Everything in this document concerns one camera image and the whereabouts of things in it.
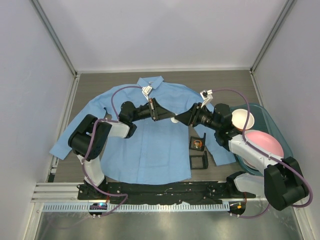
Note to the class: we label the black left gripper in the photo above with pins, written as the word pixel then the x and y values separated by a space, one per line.
pixel 153 109

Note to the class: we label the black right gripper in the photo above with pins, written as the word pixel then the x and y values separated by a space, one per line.
pixel 195 115

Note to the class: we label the orange painted round brooch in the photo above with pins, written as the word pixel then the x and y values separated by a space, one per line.
pixel 197 144

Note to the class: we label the blue button-up shirt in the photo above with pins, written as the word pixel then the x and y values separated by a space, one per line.
pixel 158 151

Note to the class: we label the pink blossom round brooch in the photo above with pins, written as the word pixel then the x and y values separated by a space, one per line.
pixel 174 120

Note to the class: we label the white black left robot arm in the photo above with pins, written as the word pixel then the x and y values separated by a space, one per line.
pixel 89 138

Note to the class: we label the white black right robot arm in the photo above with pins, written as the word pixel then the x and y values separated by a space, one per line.
pixel 281 181

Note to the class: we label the white bowl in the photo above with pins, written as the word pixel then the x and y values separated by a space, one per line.
pixel 239 118

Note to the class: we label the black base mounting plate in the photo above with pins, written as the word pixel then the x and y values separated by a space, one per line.
pixel 192 192

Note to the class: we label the pink plate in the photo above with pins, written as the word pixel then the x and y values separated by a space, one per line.
pixel 267 145

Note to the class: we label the black square frame upper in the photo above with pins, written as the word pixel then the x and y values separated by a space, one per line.
pixel 192 138

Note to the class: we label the black square frame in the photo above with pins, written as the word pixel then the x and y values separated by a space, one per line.
pixel 199 162
pixel 192 138

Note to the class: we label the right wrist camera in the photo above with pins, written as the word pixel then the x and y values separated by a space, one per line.
pixel 207 96

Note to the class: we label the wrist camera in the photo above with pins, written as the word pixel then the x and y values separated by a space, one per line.
pixel 207 96
pixel 146 90

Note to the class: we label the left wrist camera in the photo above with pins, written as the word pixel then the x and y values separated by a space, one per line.
pixel 146 90

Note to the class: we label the black square frame lower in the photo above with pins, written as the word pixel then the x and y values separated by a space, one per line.
pixel 199 162

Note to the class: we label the aluminium frame rail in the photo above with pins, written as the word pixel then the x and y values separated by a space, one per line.
pixel 58 192

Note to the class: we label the white slotted cable duct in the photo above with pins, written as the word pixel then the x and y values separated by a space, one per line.
pixel 102 207

